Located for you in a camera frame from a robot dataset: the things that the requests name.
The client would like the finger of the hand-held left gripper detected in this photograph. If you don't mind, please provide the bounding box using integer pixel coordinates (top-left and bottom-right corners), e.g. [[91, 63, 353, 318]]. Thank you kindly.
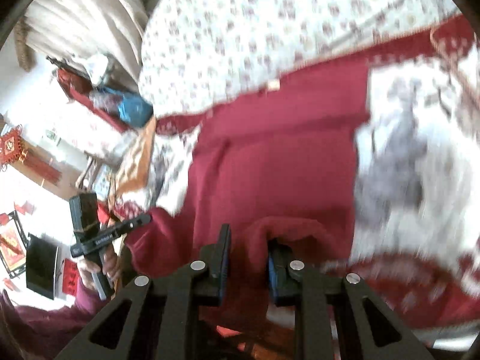
[[112, 213, 153, 236]]

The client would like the beige curtain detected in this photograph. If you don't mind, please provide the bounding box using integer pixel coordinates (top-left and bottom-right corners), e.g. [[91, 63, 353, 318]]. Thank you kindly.
[[15, 0, 151, 83]]

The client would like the floral print quilt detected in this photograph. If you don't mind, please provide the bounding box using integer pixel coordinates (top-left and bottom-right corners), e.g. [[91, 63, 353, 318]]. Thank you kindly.
[[139, 0, 464, 119]]

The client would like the red knot wall ornament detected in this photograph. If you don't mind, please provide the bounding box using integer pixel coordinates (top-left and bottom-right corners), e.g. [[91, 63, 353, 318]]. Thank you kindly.
[[0, 125, 31, 169]]

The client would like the red firecracker decoration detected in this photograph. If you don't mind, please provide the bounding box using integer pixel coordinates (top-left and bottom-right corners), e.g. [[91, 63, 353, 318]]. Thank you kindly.
[[28, 154, 62, 186]]

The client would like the red framed wall picture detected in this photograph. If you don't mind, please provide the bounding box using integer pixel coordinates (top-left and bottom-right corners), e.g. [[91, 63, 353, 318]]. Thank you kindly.
[[0, 210, 29, 278]]

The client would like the blue plastic bag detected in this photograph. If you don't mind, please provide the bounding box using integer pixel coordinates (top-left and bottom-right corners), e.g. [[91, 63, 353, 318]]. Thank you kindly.
[[90, 86, 154, 128]]

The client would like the person's left forearm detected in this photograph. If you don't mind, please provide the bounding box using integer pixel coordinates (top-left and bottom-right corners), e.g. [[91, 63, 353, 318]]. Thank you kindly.
[[7, 285, 126, 360]]

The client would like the dark red knit sweater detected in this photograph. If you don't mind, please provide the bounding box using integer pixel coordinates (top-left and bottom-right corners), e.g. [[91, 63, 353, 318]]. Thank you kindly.
[[124, 58, 372, 331]]

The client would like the black television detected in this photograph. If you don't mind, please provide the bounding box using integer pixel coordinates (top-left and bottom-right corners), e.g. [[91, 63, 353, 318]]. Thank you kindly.
[[25, 233, 61, 301]]

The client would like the red paper decoration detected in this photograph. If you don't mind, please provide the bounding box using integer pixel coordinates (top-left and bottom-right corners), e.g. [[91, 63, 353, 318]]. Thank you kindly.
[[62, 259, 80, 297]]

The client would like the red and white fleece blanket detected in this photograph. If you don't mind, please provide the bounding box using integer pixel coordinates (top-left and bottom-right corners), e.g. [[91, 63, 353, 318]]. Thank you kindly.
[[150, 13, 480, 349]]

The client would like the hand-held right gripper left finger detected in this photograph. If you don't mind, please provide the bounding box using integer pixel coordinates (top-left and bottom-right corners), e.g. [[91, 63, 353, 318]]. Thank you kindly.
[[54, 224, 232, 360]]

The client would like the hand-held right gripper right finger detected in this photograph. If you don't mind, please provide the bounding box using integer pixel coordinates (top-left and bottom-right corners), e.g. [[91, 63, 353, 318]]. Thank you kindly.
[[267, 238, 426, 360]]

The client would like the white plastic bag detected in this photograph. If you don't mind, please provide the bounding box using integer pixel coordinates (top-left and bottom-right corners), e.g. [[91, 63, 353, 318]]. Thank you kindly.
[[84, 54, 110, 84]]

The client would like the person's left hand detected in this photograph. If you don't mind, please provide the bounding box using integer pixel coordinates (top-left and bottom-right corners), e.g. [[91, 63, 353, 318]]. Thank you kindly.
[[77, 245, 124, 295]]

